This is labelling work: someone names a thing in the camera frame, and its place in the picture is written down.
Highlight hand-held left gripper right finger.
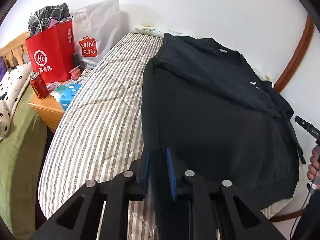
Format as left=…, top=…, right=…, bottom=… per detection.
left=166, top=147, right=288, bottom=240

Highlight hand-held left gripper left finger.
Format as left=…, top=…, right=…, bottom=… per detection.
left=30, top=146, right=152, bottom=240

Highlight black sweatshirt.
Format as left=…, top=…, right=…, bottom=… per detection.
left=140, top=32, right=307, bottom=233

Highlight person's right hand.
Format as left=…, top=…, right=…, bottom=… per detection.
left=308, top=147, right=320, bottom=182

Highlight striped bed mattress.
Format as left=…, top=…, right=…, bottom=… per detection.
left=37, top=32, right=300, bottom=240

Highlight person's dark clothing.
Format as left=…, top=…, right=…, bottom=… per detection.
left=297, top=194, right=320, bottom=240

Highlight blue tissue box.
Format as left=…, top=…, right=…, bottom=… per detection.
left=59, top=83, right=83, bottom=111

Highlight wooden nightstand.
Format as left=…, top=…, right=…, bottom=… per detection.
left=28, top=65, right=87, bottom=133

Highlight pink cup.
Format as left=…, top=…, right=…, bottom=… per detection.
left=69, top=66, right=82, bottom=80

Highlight green bed sheet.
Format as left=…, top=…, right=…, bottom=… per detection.
left=0, top=85, right=48, bottom=233

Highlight red drink can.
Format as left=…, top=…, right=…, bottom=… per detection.
left=29, top=72, right=49, bottom=100

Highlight white printed bed sheet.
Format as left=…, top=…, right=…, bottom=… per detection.
left=132, top=25, right=183, bottom=37

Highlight white plastic bag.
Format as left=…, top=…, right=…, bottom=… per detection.
left=72, top=0, right=122, bottom=68

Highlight red paper bag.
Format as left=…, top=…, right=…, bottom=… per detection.
left=25, top=20, right=75, bottom=83

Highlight white floral pillow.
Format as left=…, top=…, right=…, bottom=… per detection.
left=0, top=62, right=34, bottom=140

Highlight wooden headboard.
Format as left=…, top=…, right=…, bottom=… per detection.
left=0, top=31, right=32, bottom=70

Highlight dark checked cloth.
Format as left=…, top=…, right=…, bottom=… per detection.
left=28, top=3, right=70, bottom=37

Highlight wooden wall trim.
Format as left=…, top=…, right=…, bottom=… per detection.
left=274, top=15, right=315, bottom=93

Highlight black cable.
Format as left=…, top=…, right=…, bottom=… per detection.
left=287, top=196, right=312, bottom=240

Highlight wooden bed frame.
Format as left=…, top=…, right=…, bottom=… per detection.
left=269, top=209, right=304, bottom=223

